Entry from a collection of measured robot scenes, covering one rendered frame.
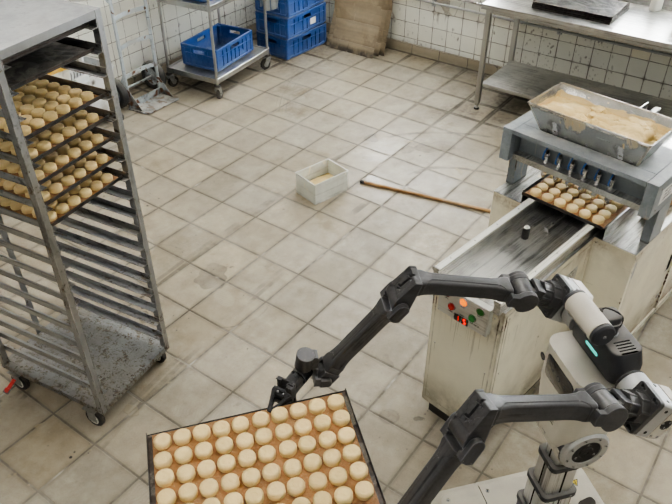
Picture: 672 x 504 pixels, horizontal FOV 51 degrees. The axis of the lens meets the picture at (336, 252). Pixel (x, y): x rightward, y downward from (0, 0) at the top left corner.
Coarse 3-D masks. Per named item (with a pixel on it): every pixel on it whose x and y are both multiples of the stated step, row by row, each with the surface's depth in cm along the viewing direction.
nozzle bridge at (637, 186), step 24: (528, 120) 318; (504, 144) 317; (528, 144) 318; (552, 144) 300; (576, 144) 300; (552, 168) 310; (576, 168) 306; (600, 168) 288; (624, 168) 284; (648, 168) 284; (600, 192) 297; (624, 192) 295; (648, 192) 278; (648, 216) 282; (648, 240) 299
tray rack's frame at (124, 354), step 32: (0, 0) 254; (32, 0) 254; (0, 32) 229; (32, 32) 229; (32, 320) 349; (64, 320) 363; (96, 320) 363; (0, 352) 333; (32, 352) 345; (96, 352) 345; (128, 352) 345; (160, 352) 345; (64, 384) 329; (128, 384) 329
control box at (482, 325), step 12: (444, 300) 283; (456, 300) 278; (468, 300) 273; (480, 300) 272; (444, 312) 286; (456, 312) 281; (468, 312) 276; (492, 312) 269; (468, 324) 279; (480, 324) 274
